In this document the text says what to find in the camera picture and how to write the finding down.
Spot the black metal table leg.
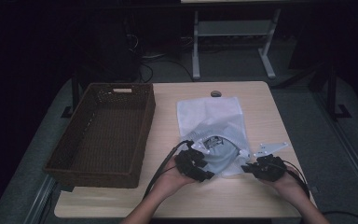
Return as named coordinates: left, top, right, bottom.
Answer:
left=60, top=77, right=82, bottom=119

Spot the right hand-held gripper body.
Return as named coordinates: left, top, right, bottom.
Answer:
left=254, top=142, right=289, bottom=183

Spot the black metal stand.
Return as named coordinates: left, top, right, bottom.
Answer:
left=276, top=60, right=352, bottom=121

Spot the right hand-held gripper black cable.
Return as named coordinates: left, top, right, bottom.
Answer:
left=281, top=160, right=311, bottom=200

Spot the person's left hand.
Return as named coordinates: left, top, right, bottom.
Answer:
left=152, top=165, right=197, bottom=201

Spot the left hand-held gripper black cable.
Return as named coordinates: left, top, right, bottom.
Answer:
left=143, top=139, right=196, bottom=200

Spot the light blue cloth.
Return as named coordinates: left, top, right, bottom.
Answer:
left=199, top=134, right=244, bottom=175

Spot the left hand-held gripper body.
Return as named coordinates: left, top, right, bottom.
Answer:
left=174, top=142, right=211, bottom=182

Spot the looped black floor cable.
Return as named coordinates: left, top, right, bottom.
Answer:
left=139, top=55, right=196, bottom=84

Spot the white metal desk frame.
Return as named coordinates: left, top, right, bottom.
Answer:
left=180, top=0, right=282, bottom=80

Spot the brown wicker basket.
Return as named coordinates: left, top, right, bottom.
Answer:
left=42, top=82, right=157, bottom=189

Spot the person's right hand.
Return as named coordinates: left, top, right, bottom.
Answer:
left=262, top=169, right=308, bottom=203

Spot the hand-held gripper black cable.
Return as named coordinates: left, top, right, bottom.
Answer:
left=281, top=160, right=311, bottom=200
left=143, top=139, right=196, bottom=200

